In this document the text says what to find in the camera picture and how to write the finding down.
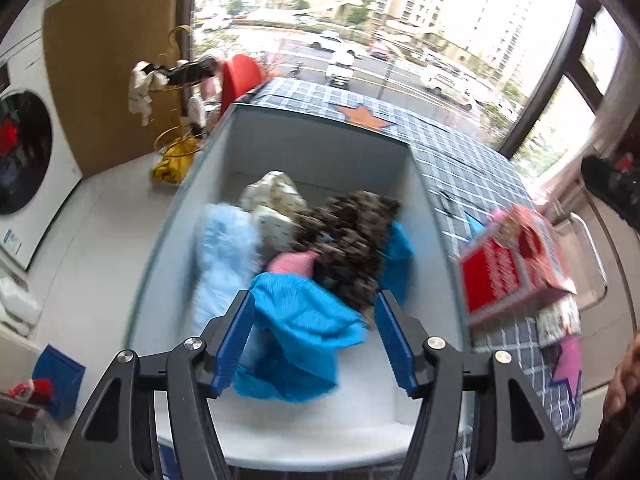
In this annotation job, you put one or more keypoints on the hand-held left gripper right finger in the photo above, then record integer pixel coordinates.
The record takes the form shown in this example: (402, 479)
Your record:
(392, 345)

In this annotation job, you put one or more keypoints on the white metal frame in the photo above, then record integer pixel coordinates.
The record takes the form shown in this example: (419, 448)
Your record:
(597, 260)

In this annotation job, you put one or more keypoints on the blue mesh cloth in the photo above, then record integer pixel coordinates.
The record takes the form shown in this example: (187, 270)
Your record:
(300, 320)

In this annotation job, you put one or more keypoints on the yellow cloth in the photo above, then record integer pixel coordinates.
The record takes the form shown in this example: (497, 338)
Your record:
(172, 165)

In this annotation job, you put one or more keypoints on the red printed box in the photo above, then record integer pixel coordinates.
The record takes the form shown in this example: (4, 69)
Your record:
(500, 270)

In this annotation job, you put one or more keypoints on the red car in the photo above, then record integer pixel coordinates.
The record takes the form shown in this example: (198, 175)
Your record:
(380, 51)

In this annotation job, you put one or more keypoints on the white detergent bottle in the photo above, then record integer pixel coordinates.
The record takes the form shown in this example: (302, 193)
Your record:
(17, 305)

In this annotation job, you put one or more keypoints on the black cloth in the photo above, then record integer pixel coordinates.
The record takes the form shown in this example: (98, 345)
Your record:
(190, 72)

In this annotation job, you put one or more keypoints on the person's right forearm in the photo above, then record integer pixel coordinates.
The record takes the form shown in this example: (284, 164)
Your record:
(622, 385)

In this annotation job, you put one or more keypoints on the patterned packet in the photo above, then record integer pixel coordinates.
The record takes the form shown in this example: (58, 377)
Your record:
(557, 317)

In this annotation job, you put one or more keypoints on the white storage box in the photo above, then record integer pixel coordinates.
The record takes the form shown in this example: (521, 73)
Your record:
(365, 410)

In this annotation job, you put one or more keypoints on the cream patterned cloth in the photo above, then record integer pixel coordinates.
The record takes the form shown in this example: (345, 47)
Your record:
(272, 200)

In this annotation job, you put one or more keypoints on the white parked van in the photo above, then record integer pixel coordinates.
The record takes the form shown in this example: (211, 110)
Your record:
(340, 67)

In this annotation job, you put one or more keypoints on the light blue cloth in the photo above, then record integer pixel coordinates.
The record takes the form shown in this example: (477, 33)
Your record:
(225, 250)

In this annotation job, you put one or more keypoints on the red chair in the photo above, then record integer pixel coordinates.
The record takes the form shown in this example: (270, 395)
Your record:
(242, 77)

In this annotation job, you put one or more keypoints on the pink plastic item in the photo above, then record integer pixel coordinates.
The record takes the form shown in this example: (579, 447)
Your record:
(497, 216)

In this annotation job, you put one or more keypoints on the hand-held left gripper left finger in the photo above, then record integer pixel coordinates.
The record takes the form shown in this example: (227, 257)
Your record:
(235, 340)

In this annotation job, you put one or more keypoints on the white washing machine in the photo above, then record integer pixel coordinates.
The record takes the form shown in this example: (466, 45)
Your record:
(55, 185)

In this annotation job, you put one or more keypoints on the checkered white cloth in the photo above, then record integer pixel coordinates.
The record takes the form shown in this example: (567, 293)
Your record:
(196, 110)

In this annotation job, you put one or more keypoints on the white rag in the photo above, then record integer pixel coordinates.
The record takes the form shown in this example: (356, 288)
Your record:
(140, 90)

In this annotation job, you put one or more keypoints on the blue box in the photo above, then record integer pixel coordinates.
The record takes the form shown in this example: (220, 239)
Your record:
(57, 380)

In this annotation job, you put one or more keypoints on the white car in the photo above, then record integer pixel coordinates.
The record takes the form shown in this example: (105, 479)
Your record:
(335, 46)

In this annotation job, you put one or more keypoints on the brown speckled knit cloth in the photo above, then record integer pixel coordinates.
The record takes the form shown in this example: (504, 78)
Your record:
(350, 240)

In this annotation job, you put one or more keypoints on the pink knitted cloth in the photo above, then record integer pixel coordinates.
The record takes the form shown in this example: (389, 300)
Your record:
(292, 264)

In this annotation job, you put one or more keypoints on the white minivan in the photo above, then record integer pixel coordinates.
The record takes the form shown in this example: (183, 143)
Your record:
(447, 85)

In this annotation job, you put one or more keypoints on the red soft item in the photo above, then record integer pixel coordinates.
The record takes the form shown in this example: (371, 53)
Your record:
(32, 391)

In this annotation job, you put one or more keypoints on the brown cardboard panel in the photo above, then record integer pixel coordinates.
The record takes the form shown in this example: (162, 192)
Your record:
(110, 60)

